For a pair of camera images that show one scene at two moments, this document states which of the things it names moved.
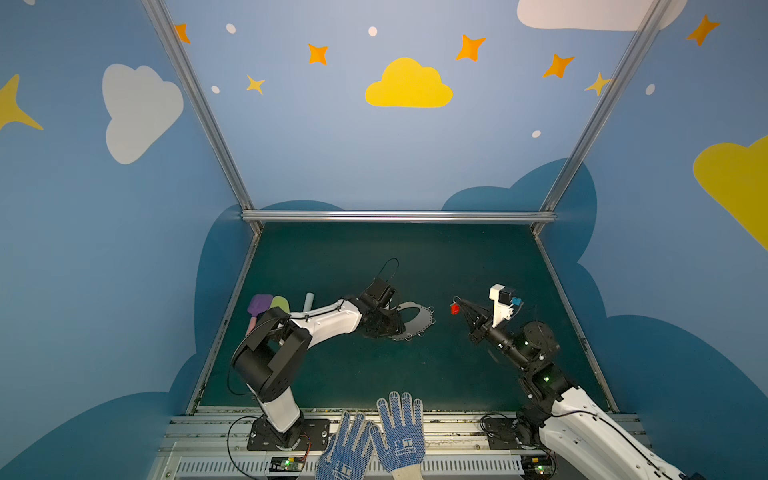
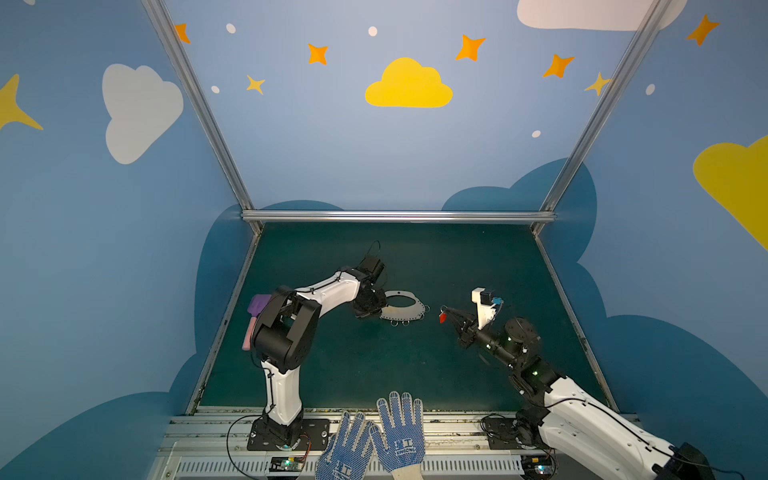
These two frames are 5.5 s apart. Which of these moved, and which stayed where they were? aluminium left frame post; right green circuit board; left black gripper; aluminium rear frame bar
Moved: left black gripper
Stayed: aluminium left frame post; aluminium rear frame bar; right green circuit board
